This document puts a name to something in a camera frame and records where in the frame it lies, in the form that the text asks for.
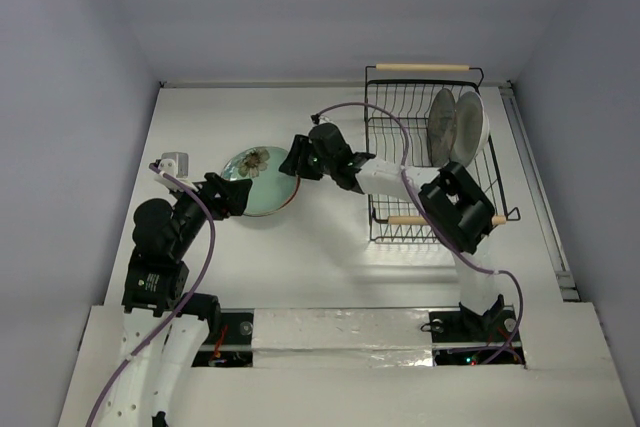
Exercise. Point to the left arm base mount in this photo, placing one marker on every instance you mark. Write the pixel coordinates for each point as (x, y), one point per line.
(231, 347)

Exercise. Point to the white deep plate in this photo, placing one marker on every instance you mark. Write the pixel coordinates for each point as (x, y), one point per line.
(472, 128)

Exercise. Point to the black wire dish rack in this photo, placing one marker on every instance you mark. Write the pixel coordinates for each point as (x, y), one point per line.
(407, 92)

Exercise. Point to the light green flower plate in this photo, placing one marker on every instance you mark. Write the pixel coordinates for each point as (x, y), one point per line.
(258, 163)

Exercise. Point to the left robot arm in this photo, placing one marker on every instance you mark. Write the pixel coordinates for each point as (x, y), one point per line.
(169, 320)

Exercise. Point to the grey-green mottled plate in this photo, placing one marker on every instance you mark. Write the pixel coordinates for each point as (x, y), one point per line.
(441, 128)

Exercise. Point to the metal side rail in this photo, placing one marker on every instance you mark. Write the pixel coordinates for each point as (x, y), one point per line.
(567, 286)

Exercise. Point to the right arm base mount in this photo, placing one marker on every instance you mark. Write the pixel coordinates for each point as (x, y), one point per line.
(453, 345)

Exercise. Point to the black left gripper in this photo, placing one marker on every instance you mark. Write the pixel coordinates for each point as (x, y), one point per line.
(231, 197)

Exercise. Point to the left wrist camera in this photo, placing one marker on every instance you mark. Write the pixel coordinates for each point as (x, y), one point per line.
(174, 163)

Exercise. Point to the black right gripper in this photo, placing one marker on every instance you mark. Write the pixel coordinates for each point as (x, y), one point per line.
(302, 158)

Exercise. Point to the red and teal plate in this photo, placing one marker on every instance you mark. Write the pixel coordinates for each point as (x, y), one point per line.
(271, 197)

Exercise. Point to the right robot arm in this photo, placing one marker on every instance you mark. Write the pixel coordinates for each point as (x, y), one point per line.
(447, 198)

